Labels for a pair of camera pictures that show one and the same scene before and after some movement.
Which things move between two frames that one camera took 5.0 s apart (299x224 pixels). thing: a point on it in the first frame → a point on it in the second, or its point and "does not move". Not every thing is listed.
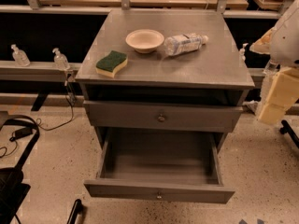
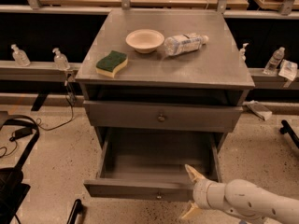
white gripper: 286,44 → 202,192
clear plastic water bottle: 181,43 does not move
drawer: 161,165 does not move
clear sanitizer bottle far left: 20,57 does not move
